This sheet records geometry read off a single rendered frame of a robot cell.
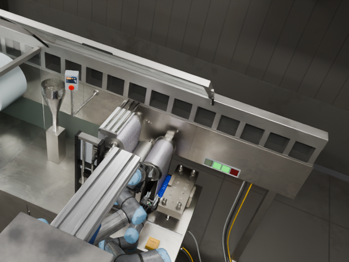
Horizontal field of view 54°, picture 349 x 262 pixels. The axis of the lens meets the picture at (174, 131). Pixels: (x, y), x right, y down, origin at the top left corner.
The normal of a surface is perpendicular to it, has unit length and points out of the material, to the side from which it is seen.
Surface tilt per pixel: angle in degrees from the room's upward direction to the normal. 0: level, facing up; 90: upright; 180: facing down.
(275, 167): 90
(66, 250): 0
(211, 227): 0
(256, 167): 90
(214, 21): 90
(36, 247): 0
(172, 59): 90
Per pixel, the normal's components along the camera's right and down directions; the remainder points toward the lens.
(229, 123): -0.32, 0.56
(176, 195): 0.18, -0.75
